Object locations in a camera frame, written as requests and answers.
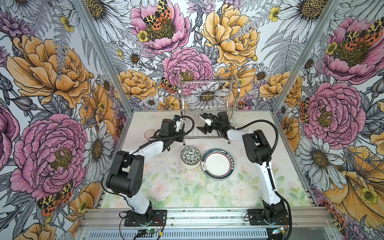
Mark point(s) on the pink drinking glass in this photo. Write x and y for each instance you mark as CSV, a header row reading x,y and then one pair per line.
x,y
148,134

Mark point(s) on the pink patterned bowl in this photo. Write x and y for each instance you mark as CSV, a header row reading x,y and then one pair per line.
x,y
190,155

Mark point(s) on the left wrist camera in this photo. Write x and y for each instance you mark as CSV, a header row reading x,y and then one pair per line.
x,y
179,123

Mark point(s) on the chrome two-tier dish rack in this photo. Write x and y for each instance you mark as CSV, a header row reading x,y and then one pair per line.
x,y
210,96

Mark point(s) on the cream white bowl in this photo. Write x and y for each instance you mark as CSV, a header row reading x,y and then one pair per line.
x,y
190,167

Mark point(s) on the green rimmed plate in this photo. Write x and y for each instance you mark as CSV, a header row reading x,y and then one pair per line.
x,y
218,164

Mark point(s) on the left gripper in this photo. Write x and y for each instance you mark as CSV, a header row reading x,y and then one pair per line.
x,y
181,133

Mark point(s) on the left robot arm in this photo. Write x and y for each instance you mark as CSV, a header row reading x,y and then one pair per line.
x,y
125,175

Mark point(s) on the aluminium front rail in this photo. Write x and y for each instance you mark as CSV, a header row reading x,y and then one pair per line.
x,y
208,218

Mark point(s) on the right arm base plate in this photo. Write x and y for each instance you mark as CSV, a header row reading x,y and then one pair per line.
x,y
261,217

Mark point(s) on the green circuit board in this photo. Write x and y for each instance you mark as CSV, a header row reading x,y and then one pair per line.
x,y
148,231

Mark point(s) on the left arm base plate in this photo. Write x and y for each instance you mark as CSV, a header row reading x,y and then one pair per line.
x,y
153,218

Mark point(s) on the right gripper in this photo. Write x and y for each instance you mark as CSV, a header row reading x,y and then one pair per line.
x,y
203,129

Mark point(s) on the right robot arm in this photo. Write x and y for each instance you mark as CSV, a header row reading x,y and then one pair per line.
x,y
259,152

